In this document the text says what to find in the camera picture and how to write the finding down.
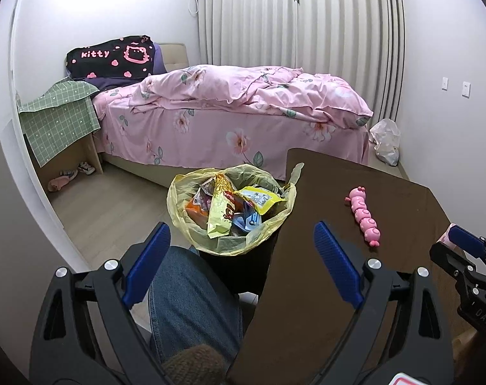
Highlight black Hello Kitty pillow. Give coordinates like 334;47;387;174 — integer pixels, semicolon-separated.
65;35;155;80

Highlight pleated white curtain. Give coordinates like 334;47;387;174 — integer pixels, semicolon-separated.
197;0;406;122

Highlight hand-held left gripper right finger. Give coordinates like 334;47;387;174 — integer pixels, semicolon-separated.
307;220;456;385

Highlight fuzzy brown garment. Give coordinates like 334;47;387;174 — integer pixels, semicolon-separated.
163;343;228;385

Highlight orange snack packet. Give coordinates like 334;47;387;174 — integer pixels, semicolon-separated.
186;198;210;226

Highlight green checked cloth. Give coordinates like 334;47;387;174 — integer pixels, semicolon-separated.
17;79;102;167

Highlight beige headboard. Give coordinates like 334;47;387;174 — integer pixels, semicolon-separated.
160;42;188;74

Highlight yellow packet with red print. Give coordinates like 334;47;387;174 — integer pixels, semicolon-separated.
208;172;244;238

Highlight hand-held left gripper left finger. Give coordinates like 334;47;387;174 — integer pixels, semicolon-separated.
30;222;172;385

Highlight person's leg in jeans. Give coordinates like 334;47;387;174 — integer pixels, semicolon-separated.
149;246;244;370

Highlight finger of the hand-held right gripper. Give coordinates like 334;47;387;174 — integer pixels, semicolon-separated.
448;226;486;278
429;242;486;302

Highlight pink slippers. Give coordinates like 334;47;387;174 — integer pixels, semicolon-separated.
47;169;79;192

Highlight blue wrapper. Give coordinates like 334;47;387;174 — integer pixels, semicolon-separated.
230;208;262;232

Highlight pink floral duvet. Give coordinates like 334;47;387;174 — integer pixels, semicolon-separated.
139;64;374;129

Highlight white plastic bag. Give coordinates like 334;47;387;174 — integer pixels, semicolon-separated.
369;118;401;166

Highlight bed with pink floral sheet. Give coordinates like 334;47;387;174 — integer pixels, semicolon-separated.
91;64;374;187

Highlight pink caterpillar toy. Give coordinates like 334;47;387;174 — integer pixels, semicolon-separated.
344;185;382;250

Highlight black waste bin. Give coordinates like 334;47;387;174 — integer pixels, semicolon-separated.
197;228;278;296

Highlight cardboard box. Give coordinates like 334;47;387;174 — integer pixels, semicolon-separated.
24;132;105;193

